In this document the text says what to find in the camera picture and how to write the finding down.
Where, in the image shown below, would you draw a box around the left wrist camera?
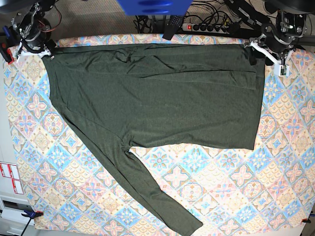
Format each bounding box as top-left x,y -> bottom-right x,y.
274,63 -> 290,76

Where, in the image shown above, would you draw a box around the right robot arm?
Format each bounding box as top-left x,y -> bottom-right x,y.
0,0 -> 57,64

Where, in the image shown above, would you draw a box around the dark green long-sleeve shirt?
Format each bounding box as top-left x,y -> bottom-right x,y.
42,44 -> 265,236

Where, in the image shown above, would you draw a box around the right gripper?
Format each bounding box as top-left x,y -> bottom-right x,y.
11,2 -> 56,63

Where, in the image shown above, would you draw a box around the blue orange clamp lower left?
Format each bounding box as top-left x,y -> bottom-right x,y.
21,210 -> 43,219

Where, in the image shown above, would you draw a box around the white power strip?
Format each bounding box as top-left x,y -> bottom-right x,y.
182,23 -> 227,34

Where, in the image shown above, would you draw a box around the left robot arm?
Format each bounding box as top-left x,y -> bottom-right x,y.
224,0 -> 315,65

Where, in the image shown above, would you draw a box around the blue orange clamp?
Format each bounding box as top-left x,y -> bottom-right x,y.
21,210 -> 43,219
0,26 -> 14,64

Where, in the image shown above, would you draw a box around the orange clamp lower right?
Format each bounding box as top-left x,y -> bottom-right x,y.
301,219 -> 311,224

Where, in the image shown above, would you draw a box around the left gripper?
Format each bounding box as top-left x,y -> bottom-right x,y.
247,10 -> 307,66

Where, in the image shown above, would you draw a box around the blue box overhead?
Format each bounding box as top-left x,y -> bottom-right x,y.
117,0 -> 192,16

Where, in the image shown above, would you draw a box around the colourful patterned tablecloth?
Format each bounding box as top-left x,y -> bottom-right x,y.
1,33 -> 315,232

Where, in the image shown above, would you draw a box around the blue orange clamp upper left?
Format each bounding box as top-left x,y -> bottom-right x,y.
0,26 -> 14,64

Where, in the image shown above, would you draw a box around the red white labels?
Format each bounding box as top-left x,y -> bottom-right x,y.
0,162 -> 24,195

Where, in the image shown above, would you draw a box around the black remote control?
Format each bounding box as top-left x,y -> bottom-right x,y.
162,15 -> 184,40

